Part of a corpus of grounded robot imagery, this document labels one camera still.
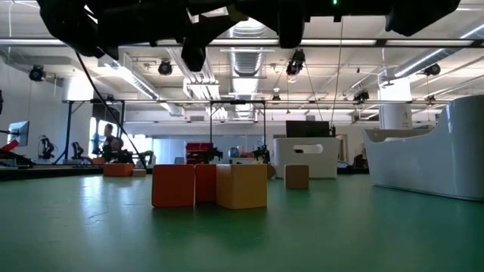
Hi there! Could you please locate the black computer monitor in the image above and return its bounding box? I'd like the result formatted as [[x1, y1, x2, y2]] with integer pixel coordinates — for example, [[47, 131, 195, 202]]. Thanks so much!
[[285, 120, 332, 138]]

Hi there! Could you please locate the salmon tan wooden block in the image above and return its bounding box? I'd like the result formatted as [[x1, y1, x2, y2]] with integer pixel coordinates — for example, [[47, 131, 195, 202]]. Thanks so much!
[[284, 164, 310, 190]]

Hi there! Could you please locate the thin hanging cable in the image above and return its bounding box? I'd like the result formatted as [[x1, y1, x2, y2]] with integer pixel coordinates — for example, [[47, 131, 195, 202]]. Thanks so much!
[[330, 17, 343, 128]]

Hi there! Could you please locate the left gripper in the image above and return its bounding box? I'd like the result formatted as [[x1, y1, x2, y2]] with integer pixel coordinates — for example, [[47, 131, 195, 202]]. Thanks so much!
[[36, 0, 461, 73]]

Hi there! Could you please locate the black table frame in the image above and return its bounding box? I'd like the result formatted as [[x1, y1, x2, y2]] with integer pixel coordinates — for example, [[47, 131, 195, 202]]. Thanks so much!
[[0, 164, 371, 181]]

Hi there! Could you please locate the white bin with handle holes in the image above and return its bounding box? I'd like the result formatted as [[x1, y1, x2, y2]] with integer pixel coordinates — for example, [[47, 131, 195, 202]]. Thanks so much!
[[272, 137, 340, 180]]

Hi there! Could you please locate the red long wooden block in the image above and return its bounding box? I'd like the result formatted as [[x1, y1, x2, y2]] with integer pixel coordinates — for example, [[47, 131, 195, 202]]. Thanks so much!
[[151, 163, 197, 209]]

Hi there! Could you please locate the yellow wooden cube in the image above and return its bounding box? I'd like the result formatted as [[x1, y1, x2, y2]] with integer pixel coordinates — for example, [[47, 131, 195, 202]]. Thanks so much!
[[216, 163, 268, 211]]

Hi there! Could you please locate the overhead rig crossbar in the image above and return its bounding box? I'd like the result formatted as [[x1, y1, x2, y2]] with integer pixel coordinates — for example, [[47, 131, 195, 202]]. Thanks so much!
[[0, 36, 484, 49]]

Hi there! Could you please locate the silver computer monitor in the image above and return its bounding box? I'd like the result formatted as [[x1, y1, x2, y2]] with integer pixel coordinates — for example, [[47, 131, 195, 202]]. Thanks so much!
[[7, 120, 30, 147]]

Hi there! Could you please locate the corrugated silver ceiling duct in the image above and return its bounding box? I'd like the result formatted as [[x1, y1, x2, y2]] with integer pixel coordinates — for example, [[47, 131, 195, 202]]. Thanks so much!
[[228, 18, 264, 120]]

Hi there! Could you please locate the long black cable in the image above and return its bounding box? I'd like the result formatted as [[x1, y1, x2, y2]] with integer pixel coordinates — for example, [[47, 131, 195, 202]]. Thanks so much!
[[74, 51, 148, 170]]

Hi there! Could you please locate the black metal frame stand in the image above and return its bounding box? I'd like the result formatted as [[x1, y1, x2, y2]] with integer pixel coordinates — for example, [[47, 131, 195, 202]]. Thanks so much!
[[62, 98, 126, 165], [209, 99, 268, 164]]

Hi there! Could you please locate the person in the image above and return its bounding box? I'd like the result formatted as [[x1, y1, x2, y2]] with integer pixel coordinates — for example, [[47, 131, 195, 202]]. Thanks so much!
[[101, 122, 116, 159], [107, 138, 133, 165]]

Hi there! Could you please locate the red small wooden block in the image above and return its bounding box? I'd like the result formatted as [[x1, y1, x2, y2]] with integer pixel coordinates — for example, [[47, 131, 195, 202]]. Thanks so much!
[[194, 163, 219, 203]]

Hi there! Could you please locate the red tool cart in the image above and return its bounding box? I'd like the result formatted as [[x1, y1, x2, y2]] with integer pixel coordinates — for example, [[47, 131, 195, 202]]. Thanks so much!
[[185, 142, 214, 165]]

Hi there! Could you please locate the green table mat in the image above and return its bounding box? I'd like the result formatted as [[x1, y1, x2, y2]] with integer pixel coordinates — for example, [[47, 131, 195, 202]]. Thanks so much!
[[0, 174, 484, 272]]

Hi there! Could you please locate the grey white plastic bin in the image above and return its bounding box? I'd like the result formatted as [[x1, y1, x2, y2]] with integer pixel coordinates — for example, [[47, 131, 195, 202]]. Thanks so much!
[[362, 94, 484, 202]]

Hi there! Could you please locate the orange long wooden block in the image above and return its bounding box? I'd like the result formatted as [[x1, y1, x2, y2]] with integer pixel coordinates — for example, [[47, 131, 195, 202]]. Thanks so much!
[[102, 162, 135, 178]]

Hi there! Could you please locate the white round pillar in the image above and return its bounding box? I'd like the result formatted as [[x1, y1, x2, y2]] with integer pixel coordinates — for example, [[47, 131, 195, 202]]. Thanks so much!
[[378, 77, 413, 131]]

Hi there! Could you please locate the smooth silver ceiling pipe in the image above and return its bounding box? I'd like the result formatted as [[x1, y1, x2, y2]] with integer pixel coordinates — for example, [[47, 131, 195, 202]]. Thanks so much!
[[392, 24, 484, 79]]

